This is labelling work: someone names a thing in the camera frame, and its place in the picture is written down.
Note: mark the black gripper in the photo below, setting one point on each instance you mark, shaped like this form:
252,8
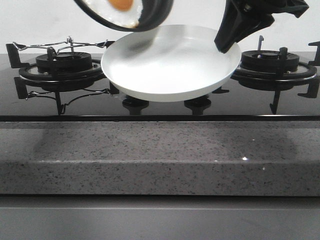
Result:
242,18

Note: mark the white round plate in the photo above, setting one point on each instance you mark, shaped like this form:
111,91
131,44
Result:
170,63

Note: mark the small black frying pan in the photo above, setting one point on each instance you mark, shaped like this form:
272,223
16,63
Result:
153,14

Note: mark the fried egg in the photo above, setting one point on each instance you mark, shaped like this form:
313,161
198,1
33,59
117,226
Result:
123,13

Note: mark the black right gas burner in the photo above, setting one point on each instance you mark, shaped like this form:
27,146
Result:
268,61

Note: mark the black gas burner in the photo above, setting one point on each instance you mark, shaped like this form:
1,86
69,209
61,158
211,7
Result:
268,61
68,62

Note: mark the black right pan support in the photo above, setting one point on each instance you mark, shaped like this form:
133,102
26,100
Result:
281,80

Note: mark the black pan support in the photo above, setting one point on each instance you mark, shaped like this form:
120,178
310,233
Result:
281,80
54,81

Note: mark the black glass gas cooktop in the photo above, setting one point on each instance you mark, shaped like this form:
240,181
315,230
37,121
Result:
95,99

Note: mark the black left gas burner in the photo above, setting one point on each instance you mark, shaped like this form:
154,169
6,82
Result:
68,62

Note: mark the black left pan support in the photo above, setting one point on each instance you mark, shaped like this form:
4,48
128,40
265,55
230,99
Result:
54,81

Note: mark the wire small-pan trivet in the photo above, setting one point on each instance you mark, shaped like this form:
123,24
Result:
69,43

